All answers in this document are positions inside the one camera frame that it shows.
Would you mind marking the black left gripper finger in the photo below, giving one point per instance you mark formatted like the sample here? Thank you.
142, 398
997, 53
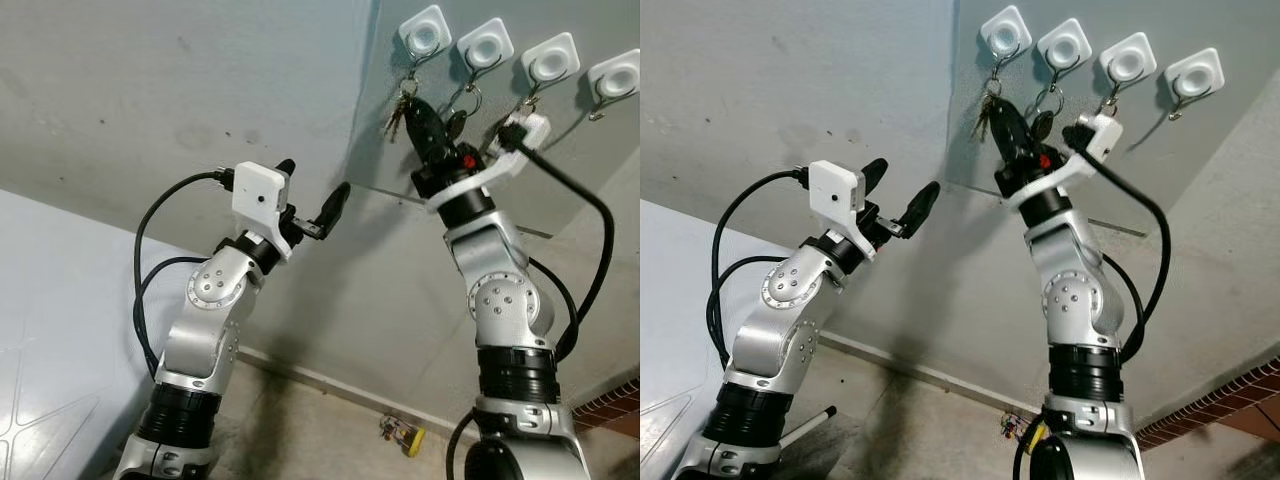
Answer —
286, 166
920, 207
875, 174
334, 207

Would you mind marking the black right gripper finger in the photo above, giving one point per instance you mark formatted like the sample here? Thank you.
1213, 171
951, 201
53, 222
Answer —
412, 122
1018, 126
997, 122
433, 126

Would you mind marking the silver key bunch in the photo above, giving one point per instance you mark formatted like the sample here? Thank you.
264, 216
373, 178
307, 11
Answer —
398, 115
982, 115

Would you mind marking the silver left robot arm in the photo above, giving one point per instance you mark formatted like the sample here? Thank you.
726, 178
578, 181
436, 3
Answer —
205, 330
775, 330

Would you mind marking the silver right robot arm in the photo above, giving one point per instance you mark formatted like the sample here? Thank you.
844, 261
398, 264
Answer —
1075, 300
500, 300

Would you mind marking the black car key with keyring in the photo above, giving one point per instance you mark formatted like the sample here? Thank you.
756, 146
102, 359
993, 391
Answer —
457, 125
1041, 125

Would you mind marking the white table leg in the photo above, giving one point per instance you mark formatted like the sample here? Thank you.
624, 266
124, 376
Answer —
815, 420

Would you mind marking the white folding table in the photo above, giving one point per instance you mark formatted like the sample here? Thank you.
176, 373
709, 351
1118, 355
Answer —
60, 330
670, 300

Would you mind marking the red brick edging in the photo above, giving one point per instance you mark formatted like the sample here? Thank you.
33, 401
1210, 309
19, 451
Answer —
610, 405
1230, 395

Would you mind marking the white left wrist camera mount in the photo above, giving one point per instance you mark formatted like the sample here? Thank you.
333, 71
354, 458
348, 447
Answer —
832, 190
258, 195

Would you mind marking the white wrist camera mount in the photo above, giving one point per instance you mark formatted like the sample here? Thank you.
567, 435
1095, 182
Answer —
525, 130
1105, 135
832, 190
258, 195

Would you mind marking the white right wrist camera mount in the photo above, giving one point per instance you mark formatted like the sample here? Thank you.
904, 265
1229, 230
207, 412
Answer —
1105, 135
525, 130

